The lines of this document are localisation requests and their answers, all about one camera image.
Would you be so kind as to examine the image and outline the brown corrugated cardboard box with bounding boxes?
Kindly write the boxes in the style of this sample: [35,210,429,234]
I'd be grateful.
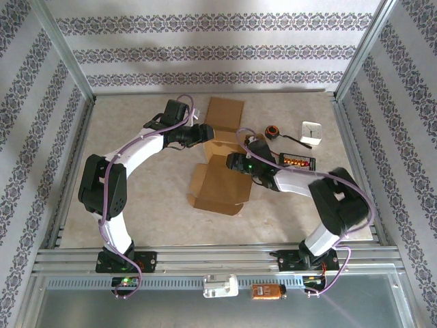
[206,96,246,133]
[186,128,267,217]

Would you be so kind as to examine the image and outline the black orange tape measure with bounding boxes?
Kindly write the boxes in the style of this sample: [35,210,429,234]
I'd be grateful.
[264,124,313,150]

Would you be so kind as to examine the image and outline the black board orange connectors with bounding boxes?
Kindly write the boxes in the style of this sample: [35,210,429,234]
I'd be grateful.
[279,152,318,172]

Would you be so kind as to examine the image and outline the white square desk clock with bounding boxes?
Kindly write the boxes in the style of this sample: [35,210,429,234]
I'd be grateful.
[299,120,324,147]

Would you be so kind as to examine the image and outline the orange rectangular battery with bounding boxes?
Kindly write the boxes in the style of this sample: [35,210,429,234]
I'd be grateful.
[251,283,287,301]

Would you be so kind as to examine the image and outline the white plastic holder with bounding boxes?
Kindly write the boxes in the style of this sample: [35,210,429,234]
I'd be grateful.
[202,273,239,299]

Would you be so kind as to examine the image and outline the green circuit board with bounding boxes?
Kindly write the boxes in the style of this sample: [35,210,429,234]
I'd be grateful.
[111,276,141,287]

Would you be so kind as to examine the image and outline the grey metal sheet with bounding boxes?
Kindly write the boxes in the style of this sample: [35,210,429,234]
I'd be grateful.
[20,273,417,328]

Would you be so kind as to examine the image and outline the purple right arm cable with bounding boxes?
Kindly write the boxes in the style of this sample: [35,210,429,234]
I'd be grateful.
[236,128,375,297]

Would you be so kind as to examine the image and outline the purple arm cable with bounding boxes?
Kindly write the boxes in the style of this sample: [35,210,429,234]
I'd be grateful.
[236,128,375,297]
[98,94,197,300]

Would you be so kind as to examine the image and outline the aluminium back rail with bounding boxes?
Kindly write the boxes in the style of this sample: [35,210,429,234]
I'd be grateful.
[91,88,337,100]

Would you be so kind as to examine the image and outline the aluminium side rail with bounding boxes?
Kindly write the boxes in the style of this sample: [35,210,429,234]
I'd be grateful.
[47,97,97,249]
[330,95,389,246]

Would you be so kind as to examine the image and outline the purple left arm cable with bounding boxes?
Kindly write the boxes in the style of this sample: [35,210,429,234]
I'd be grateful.
[98,94,197,300]

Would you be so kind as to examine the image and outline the aluminium front rail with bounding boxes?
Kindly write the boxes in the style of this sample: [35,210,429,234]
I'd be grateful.
[32,243,401,275]

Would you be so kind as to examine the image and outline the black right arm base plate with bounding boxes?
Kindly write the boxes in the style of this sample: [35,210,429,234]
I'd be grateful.
[278,249,339,273]

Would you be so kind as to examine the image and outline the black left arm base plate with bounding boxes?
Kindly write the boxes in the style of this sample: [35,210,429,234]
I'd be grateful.
[95,251,158,274]

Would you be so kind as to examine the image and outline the aluminium frame post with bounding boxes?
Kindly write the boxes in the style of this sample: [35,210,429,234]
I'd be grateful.
[333,0,401,102]
[27,0,97,103]

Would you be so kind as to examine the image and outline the slotted metal cable strip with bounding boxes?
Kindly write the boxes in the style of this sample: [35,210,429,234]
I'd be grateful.
[46,275,305,291]

